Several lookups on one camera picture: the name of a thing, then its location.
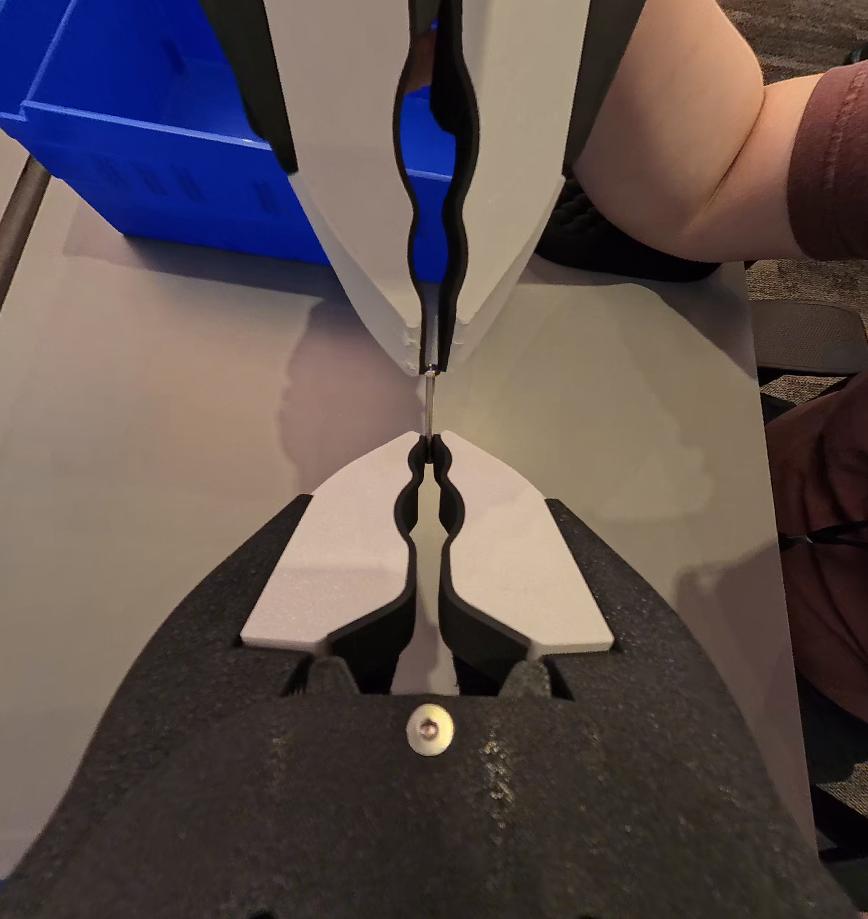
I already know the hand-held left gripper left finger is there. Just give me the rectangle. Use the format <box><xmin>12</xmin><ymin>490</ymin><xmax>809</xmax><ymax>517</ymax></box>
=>
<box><xmin>238</xmin><ymin>431</ymin><xmax>431</xmax><ymax>654</ymax></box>

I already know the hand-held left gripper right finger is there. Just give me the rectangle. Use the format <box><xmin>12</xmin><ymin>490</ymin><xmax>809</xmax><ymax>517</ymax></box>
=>
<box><xmin>434</xmin><ymin>429</ymin><xmax>616</xmax><ymax>658</ymax></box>

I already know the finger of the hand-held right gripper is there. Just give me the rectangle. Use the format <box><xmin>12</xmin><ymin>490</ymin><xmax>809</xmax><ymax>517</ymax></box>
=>
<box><xmin>431</xmin><ymin>0</ymin><xmax>593</xmax><ymax>376</ymax></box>
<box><xmin>263</xmin><ymin>0</ymin><xmax>428</xmax><ymax>378</ymax></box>

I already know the blue plastic bin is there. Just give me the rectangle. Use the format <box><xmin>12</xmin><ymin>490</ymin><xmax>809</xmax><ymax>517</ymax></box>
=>
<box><xmin>0</xmin><ymin>0</ymin><xmax>458</xmax><ymax>284</ymax></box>

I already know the person's right forearm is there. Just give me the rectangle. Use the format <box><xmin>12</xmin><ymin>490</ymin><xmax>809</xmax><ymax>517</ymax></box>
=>
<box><xmin>563</xmin><ymin>0</ymin><xmax>827</xmax><ymax>264</ymax></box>

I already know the black round textured pad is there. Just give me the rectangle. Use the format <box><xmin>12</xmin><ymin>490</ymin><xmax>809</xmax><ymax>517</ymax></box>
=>
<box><xmin>534</xmin><ymin>176</ymin><xmax>723</xmax><ymax>283</ymax></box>

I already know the person in maroon shirt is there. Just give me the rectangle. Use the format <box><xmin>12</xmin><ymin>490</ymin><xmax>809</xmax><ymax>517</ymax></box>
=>
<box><xmin>763</xmin><ymin>50</ymin><xmax>868</xmax><ymax>719</ymax></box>

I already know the black body strap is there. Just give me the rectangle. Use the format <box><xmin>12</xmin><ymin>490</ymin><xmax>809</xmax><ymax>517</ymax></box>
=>
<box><xmin>778</xmin><ymin>517</ymin><xmax>868</xmax><ymax>554</ymax></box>

